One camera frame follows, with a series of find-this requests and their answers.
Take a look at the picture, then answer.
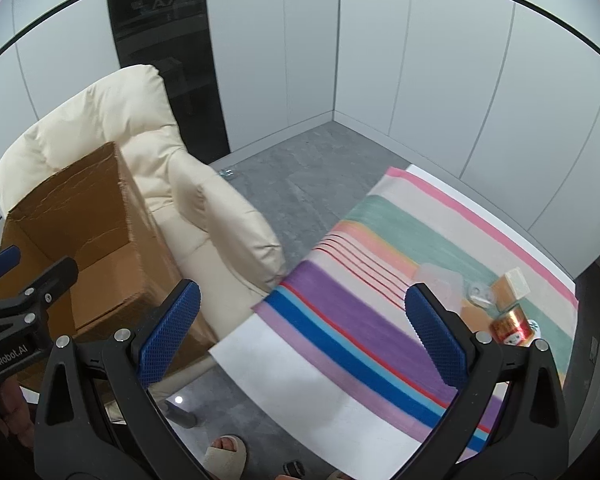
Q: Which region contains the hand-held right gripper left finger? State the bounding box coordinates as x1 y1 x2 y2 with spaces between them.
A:
32 280 216 480

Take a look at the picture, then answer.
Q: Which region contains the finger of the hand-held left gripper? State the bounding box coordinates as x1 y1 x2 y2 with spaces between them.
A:
0 256 79 326
0 245 22 288

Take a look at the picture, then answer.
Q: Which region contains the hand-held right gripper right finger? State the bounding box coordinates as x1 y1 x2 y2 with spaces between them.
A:
390 282 566 480

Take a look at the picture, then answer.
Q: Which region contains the brown cardboard box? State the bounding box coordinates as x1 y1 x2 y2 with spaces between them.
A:
0 141 218 391

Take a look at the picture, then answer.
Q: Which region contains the small clear plastic piece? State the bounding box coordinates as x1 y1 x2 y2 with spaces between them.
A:
464 282 493 308

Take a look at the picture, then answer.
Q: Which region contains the red jar with yellow lid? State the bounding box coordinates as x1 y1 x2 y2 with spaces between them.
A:
490 307 531 346

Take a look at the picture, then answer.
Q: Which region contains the person's left hand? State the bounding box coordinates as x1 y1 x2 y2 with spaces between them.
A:
0 377 36 456

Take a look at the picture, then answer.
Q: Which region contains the striped colourful blanket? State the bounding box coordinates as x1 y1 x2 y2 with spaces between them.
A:
207 165 578 480

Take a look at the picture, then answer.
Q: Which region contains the cork block with white face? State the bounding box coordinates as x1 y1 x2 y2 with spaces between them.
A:
490 267 531 311

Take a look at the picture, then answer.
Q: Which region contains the person's foot in cream slipper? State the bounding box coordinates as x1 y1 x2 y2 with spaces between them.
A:
200 434 248 480

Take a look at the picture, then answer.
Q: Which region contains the cream padded armchair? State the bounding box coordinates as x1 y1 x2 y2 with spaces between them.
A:
0 64 288 428

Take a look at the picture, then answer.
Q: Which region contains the black glass wall panel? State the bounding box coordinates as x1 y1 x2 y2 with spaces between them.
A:
104 0 231 165

